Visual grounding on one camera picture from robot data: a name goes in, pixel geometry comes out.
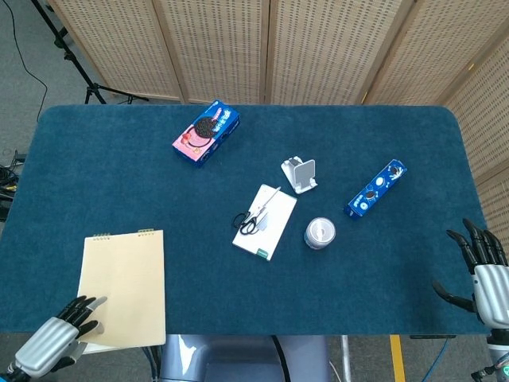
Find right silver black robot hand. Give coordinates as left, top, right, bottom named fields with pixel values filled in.
left=431, top=217, right=509, bottom=329

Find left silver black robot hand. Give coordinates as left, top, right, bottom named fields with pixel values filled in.
left=14, top=294, right=108, bottom=379

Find beige notepad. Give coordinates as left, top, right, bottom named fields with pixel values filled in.
left=76, top=228, right=167, bottom=355

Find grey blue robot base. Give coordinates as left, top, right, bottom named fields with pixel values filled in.
left=158, top=333, right=332, bottom=382

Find long blue Oreo box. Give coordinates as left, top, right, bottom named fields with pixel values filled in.
left=344, top=158, right=409, bottom=221

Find silver drink can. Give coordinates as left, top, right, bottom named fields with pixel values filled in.
left=303, top=216, right=336, bottom=251

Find dark blue table mat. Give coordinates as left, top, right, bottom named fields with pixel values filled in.
left=0, top=103, right=499, bottom=336

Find white phone stand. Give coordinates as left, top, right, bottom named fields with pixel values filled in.
left=280, top=157, right=320, bottom=195

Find pink blue Oreo box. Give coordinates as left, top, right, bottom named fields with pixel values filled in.
left=171, top=99, right=241, bottom=169

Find black tripod stand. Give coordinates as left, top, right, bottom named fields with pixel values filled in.
left=30, top=0, right=150, bottom=105

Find wooden perforated folding screen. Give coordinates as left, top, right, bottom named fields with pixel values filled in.
left=46, top=0, right=509, bottom=255

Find blue cable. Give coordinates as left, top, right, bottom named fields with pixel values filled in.
left=421, top=337, right=453, bottom=382

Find bundle of cables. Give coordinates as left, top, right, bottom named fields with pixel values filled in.
left=0, top=149, right=27, bottom=222

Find black handled scissors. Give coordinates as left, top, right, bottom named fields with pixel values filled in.
left=232, top=185, right=282, bottom=236

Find black floor cable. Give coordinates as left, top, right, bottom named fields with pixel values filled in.
left=2, top=0, right=49, bottom=125

